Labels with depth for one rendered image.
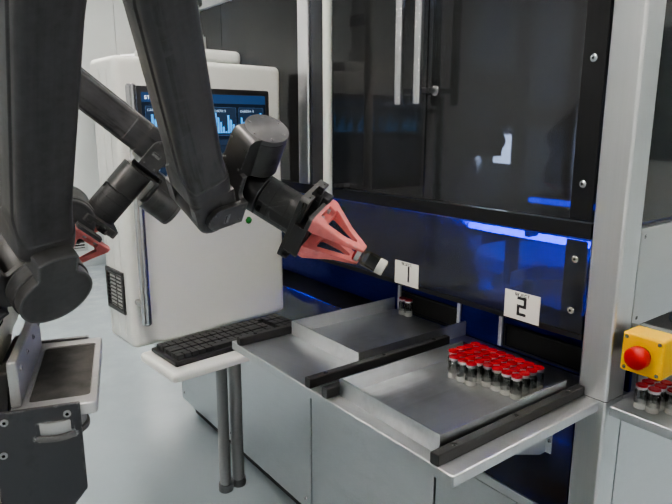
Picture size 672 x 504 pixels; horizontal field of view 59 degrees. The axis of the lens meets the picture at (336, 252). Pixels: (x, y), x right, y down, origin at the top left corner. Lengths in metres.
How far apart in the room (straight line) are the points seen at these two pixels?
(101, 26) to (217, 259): 4.85
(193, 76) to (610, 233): 0.80
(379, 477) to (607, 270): 0.94
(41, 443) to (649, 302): 1.05
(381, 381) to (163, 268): 0.72
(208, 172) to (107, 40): 5.72
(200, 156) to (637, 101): 0.74
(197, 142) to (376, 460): 1.30
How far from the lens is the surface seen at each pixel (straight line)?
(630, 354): 1.14
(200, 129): 0.65
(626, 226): 1.15
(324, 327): 1.52
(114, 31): 6.43
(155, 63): 0.57
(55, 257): 0.63
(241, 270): 1.78
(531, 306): 1.26
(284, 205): 0.77
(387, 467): 1.76
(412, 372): 1.27
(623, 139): 1.14
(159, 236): 1.63
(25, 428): 0.85
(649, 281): 1.27
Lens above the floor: 1.39
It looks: 12 degrees down
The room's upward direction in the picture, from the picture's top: straight up
